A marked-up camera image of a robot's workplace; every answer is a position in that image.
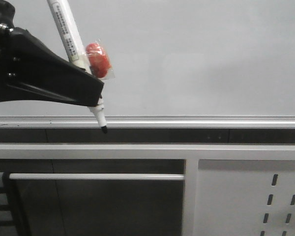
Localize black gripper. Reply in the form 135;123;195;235
0;0;104;107

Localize white perforated pegboard panel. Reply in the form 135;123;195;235
193;160;295;236

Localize white whiteboard marker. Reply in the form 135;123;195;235
46;0;108;135

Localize whiteboard with aluminium frame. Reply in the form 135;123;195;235
0;0;295;129

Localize white horizontal metal rod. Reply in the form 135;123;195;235
9;173;184;181

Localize red round magnet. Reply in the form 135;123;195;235
86;40;115;81

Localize white metal stand frame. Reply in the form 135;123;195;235
0;144;295;236

